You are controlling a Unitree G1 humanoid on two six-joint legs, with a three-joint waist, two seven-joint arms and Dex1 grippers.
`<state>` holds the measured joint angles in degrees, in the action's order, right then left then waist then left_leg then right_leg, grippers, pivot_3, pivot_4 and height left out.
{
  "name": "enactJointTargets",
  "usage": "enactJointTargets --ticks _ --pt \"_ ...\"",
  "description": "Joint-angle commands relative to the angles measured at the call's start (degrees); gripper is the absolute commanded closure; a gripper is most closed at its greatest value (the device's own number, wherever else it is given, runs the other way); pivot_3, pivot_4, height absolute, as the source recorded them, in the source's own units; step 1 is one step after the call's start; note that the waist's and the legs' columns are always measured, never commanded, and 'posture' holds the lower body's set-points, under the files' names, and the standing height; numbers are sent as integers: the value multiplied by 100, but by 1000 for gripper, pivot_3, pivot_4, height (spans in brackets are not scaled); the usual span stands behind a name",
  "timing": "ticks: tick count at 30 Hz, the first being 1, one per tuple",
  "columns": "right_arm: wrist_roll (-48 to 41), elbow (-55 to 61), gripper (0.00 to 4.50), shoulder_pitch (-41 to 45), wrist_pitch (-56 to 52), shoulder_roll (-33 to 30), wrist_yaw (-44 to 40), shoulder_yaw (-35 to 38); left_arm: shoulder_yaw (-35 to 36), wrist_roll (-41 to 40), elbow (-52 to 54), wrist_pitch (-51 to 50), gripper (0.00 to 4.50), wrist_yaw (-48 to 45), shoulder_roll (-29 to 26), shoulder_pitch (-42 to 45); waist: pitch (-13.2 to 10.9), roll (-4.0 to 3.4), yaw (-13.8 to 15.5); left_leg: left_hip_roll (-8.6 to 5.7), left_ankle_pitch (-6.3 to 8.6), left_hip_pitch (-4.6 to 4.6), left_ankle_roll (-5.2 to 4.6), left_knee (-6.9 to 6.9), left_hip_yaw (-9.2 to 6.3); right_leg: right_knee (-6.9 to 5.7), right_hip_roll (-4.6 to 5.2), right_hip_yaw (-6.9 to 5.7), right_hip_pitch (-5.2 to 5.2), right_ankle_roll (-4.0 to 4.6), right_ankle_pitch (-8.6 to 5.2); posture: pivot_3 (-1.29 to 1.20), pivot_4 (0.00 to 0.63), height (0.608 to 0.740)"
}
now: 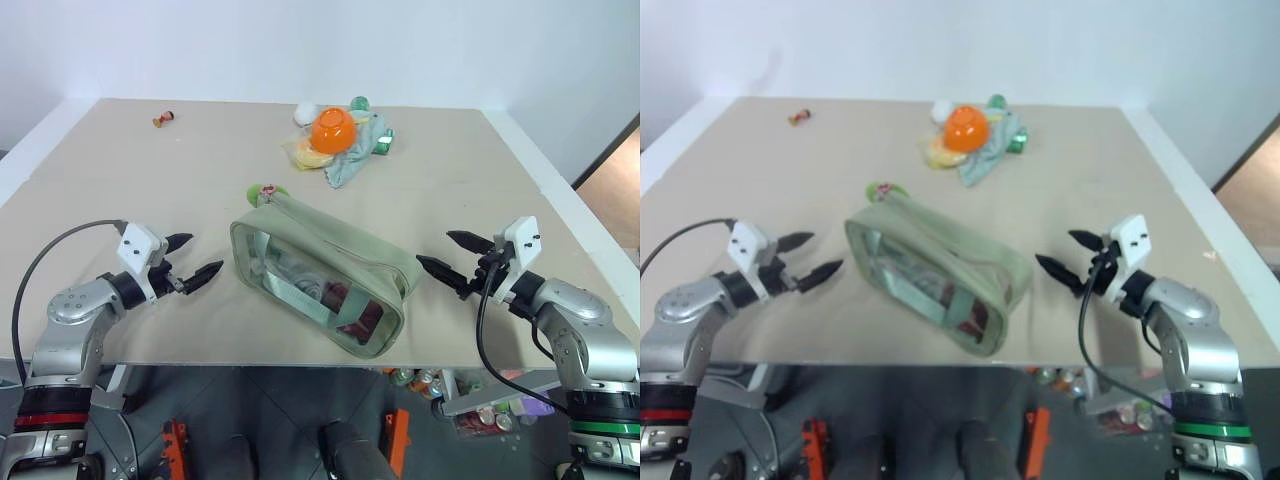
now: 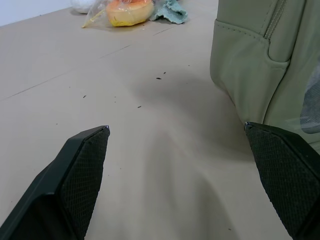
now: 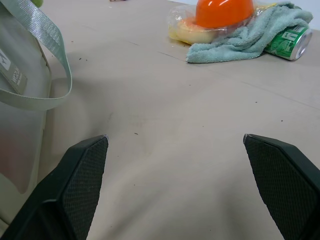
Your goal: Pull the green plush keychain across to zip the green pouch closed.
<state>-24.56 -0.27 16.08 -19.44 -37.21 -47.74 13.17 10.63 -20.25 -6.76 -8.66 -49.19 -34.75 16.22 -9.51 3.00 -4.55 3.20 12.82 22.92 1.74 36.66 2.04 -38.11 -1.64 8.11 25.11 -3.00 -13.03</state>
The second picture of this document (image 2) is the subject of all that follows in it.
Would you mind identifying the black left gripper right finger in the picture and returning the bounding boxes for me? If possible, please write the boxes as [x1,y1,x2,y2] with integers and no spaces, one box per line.
[244,121,320,240]

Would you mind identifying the teal green cloth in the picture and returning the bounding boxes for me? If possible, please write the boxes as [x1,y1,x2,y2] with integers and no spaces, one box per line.
[149,0,189,26]

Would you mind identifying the white fluffy object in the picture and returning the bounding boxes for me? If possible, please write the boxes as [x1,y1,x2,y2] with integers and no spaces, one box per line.
[70,0,97,14]

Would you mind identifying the clear plastic bag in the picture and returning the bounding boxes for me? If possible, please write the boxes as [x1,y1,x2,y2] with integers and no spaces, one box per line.
[81,0,156,29]

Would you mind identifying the orange yellow round sponge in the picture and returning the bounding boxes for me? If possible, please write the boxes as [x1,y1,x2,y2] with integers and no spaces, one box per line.
[105,0,155,27]

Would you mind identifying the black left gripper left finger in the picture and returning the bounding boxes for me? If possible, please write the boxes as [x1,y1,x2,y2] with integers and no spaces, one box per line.
[0,125,111,240]

